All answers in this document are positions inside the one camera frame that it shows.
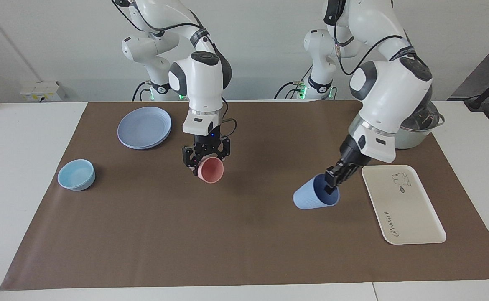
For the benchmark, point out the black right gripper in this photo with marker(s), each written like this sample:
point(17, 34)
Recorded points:
point(207, 144)

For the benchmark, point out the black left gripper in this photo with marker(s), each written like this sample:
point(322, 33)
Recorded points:
point(352, 158)

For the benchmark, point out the pink plastic cup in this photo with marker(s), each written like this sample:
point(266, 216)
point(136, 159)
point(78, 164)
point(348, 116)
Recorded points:
point(211, 170)

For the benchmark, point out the blue plastic cup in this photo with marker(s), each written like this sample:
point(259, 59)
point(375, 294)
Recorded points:
point(311, 198)

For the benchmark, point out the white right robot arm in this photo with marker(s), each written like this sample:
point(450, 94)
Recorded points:
point(205, 88)

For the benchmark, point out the cream rabbit print tray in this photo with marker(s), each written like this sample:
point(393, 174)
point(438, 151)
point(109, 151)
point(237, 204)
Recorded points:
point(403, 205)

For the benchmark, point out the blue round plate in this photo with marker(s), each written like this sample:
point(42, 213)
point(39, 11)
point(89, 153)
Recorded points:
point(144, 127)

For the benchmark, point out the brown paper table mat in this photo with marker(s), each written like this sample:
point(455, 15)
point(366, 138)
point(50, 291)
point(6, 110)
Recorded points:
point(227, 234)

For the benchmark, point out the pale green cooking pot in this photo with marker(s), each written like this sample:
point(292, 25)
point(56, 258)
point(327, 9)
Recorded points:
point(416, 133)

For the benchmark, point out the light blue bowl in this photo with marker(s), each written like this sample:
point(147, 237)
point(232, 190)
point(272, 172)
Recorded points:
point(76, 175)

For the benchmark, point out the white power strip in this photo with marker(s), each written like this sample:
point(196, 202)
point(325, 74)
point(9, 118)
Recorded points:
point(42, 91)

